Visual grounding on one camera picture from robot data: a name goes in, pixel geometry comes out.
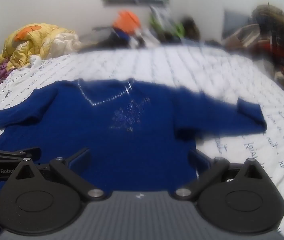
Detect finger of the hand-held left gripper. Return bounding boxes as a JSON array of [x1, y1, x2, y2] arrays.
[[0, 147, 41, 161]]

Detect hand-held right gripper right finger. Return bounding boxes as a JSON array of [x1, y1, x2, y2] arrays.
[[174, 149, 273, 202]]

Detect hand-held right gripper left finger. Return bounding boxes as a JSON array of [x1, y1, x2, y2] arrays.
[[13, 148, 106, 201]]

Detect blue sweater with sparkly print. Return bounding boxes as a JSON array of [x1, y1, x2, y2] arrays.
[[0, 78, 268, 200]]

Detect black clothes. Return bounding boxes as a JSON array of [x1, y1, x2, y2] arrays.
[[81, 26, 134, 50]]

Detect pile of mixed clothes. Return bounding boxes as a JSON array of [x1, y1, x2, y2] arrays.
[[225, 3, 284, 102]]

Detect white script-printed bed sheet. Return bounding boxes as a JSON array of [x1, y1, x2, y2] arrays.
[[0, 44, 284, 233]]

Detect yellow cartoon quilt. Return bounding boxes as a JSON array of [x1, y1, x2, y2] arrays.
[[0, 23, 65, 72]]

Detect cream satin blanket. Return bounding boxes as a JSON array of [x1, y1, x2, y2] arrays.
[[44, 31, 83, 58]]

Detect dark brown furry cloth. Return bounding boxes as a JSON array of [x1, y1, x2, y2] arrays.
[[181, 17, 200, 40]]

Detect green and white bag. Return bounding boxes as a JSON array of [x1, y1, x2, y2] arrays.
[[149, 6, 185, 41]]

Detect grey board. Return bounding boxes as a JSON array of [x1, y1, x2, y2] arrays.
[[223, 9, 254, 40]]

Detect orange cloth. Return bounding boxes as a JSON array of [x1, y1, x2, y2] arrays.
[[112, 10, 142, 35]]

